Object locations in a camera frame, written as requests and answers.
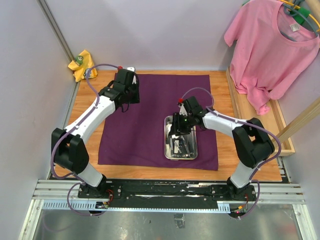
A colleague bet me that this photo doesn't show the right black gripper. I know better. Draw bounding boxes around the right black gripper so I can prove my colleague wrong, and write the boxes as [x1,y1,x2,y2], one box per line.
[168,112,194,137]

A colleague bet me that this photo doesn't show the steel instrument tray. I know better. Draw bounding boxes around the steel instrument tray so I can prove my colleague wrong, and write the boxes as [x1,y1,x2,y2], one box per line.
[164,116,198,161]

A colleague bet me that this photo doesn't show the purple surgical wrap cloth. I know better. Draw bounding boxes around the purple surgical wrap cloth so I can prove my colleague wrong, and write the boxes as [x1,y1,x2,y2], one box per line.
[98,74,219,171]

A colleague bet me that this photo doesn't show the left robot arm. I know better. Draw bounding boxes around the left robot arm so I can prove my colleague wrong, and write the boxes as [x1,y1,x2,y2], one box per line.
[50,67,140,198]

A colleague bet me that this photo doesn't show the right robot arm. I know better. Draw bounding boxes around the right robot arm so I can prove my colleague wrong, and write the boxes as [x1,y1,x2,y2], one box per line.
[167,96,275,200]

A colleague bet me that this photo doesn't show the white gauze pad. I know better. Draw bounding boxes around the white gauze pad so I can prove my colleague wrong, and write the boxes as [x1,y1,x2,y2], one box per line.
[174,140,182,154]

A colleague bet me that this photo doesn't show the steel scissors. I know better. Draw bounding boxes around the steel scissors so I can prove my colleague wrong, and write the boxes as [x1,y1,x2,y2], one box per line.
[179,140,195,159]

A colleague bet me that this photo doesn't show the yellow paper bag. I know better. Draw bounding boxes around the yellow paper bag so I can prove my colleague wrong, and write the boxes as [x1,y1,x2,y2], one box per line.
[68,49,95,82]

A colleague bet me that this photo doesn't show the wooden tray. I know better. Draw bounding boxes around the wooden tray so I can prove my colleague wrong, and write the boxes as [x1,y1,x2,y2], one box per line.
[225,66,296,157]

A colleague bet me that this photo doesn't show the pink t-shirt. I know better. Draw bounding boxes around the pink t-shirt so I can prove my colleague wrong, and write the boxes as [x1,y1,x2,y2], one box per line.
[224,0,320,115]

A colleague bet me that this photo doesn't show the wooden beam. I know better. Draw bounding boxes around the wooden beam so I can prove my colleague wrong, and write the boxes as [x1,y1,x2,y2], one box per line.
[276,97,320,144]

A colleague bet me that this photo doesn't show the yellow hoop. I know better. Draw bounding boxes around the yellow hoop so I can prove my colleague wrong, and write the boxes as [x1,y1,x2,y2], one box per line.
[279,0,320,32]

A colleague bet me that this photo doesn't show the grey clothes hanger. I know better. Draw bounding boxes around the grey clothes hanger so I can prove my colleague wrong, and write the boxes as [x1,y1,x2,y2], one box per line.
[283,1,320,42]

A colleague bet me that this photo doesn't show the green hanger clip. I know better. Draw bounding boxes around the green hanger clip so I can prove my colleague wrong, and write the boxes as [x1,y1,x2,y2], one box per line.
[294,7,310,25]

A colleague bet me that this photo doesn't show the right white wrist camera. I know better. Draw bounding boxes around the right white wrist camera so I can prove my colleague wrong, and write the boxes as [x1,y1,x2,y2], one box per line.
[179,103,188,117]

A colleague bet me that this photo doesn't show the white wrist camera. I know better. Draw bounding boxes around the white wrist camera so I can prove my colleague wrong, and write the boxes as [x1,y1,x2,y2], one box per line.
[179,103,188,117]
[126,67,136,72]

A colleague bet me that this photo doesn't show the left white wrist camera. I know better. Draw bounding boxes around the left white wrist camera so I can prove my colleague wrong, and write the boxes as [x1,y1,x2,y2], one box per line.
[126,67,136,72]

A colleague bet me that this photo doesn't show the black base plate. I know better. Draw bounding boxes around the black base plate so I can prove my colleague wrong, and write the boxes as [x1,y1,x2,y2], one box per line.
[77,179,257,210]

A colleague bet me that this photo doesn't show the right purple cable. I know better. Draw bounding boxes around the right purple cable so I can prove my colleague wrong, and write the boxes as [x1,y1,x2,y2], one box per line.
[177,87,283,221]

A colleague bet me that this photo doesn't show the aluminium corner post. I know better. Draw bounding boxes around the aluminium corner post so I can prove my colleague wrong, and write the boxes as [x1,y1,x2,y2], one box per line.
[36,0,74,62]

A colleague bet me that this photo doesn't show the aluminium rail frame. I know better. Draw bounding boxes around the aluminium rail frame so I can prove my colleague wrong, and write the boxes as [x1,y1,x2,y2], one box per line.
[19,178,317,240]

